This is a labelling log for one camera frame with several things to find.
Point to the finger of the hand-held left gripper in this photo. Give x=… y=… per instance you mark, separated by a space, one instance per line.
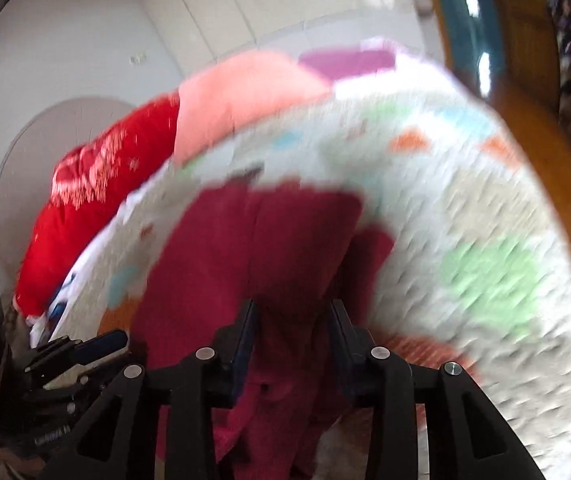
x=100 y=345

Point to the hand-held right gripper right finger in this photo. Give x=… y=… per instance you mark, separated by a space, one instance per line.
x=340 y=340

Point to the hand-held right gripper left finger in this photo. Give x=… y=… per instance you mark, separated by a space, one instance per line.
x=245 y=340

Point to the dark red garment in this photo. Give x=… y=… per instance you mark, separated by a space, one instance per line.
x=265 y=240

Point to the red printed pillow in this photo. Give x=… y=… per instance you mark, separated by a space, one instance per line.
x=90 y=200

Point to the quilted patchwork bed cover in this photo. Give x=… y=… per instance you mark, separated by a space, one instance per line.
x=490 y=210

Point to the grey rounded headboard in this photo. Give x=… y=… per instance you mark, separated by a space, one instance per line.
x=30 y=150

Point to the salmon pink pillow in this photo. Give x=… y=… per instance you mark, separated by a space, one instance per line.
x=235 y=95

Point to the purple cloth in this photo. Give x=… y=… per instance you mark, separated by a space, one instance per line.
x=345 y=62

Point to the white glossy wardrobe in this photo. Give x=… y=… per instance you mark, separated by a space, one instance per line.
x=265 y=0

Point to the teal door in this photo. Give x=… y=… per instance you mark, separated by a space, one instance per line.
x=465 y=10

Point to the wooden door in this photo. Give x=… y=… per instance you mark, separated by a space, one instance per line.
x=525 y=35

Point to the wall socket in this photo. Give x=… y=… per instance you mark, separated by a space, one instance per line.
x=138 y=58

